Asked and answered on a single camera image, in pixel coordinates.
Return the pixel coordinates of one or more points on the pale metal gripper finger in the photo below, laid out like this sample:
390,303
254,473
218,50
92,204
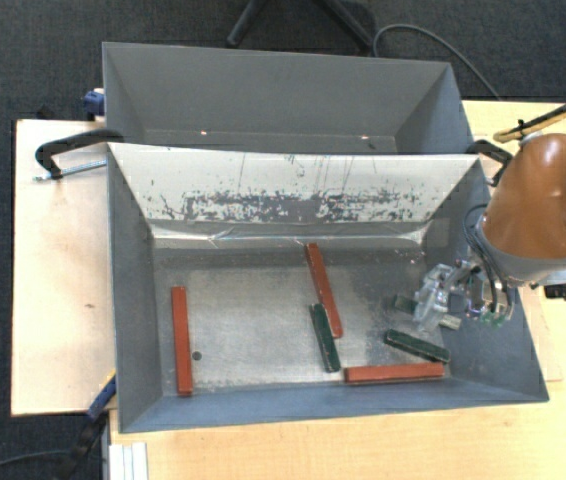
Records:
435,315
432,284

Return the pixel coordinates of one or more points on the red-brown flat block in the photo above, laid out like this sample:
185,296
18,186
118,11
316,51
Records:
393,373
323,288
182,340

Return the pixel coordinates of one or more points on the grey metal bin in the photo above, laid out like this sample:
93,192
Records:
263,318

